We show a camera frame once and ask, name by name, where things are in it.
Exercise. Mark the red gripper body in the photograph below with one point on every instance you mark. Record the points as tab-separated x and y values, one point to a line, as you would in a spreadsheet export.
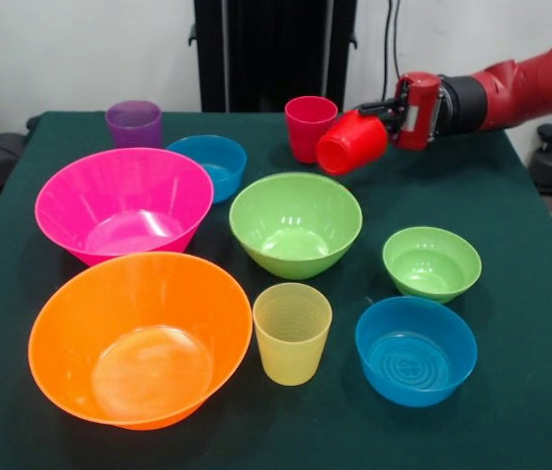
423	112

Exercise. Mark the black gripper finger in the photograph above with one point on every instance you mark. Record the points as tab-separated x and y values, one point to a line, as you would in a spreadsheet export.
393	129
383	108

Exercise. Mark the red plastic cup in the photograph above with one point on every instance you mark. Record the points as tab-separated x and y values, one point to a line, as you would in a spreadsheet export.
352	144

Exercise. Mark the large green plastic bowl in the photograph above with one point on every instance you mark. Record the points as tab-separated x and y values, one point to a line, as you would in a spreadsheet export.
295	230

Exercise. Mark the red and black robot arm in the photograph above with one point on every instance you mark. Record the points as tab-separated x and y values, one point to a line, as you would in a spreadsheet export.
516	93

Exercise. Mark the crimson pink plastic cup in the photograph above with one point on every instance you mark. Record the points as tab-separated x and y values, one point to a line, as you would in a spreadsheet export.
305	127

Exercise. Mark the small green plastic bowl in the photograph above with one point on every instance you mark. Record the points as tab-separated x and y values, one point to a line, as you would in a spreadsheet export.
430	269

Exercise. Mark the blue plastic bowl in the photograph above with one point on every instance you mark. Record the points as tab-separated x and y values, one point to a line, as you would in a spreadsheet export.
222	161
415	357

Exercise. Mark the yellow plastic cup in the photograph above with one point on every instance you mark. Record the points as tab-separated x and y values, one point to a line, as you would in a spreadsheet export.
290	352

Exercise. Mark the purple plastic cup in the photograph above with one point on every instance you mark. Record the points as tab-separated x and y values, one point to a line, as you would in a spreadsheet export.
134	129

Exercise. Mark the dark green table cloth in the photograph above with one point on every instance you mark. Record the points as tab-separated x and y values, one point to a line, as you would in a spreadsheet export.
476	391

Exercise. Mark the large pink plastic bowl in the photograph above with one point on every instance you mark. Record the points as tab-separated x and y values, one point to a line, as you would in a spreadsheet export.
124	210

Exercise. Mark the orange plastic bowl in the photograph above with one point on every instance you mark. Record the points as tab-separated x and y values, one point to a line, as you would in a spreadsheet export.
139	343

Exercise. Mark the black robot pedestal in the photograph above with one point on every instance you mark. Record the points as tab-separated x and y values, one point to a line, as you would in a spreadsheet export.
276	54

